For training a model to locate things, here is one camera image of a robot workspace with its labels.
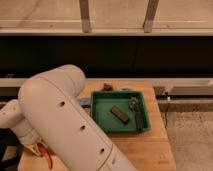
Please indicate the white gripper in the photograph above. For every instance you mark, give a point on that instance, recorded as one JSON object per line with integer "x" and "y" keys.
{"x": 34, "y": 149}

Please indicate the red chili pepper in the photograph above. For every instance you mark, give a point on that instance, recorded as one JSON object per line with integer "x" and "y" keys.
{"x": 45, "y": 153}

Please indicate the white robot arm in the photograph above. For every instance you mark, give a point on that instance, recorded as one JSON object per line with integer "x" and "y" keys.
{"x": 46, "y": 111}

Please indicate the blue sponge block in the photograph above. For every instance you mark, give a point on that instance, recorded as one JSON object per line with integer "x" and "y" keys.
{"x": 85, "y": 102}

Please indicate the green plastic tray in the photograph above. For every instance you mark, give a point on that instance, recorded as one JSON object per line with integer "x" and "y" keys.
{"x": 102, "y": 103}

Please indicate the dark chocolate bar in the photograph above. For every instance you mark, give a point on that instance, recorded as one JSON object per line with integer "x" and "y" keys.
{"x": 119, "y": 114}

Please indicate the brown small toy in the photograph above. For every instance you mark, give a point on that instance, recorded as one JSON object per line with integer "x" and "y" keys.
{"x": 107, "y": 87}

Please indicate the black can opener tool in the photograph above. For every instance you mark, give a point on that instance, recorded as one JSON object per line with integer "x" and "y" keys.
{"x": 136, "y": 109}

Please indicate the grey metal rail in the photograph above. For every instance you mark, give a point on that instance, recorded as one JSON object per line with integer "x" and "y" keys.
{"x": 171, "y": 86}

